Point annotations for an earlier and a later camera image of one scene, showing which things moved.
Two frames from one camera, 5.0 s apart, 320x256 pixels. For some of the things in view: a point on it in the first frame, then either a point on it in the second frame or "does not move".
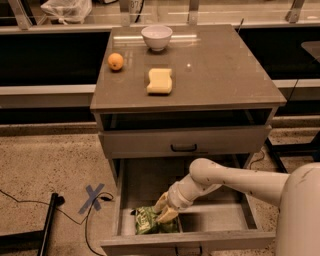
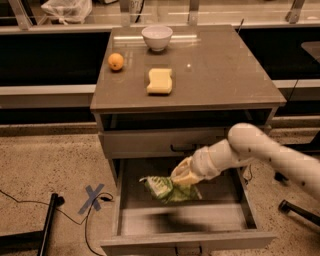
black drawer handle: x=183 y=150 does not move
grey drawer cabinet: x=182 y=91 does not move
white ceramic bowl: x=157 y=37 does not move
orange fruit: x=115 y=61 does not move
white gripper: x=175 y=197 to x=202 y=164
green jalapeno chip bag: x=146 y=222 to x=164 y=188
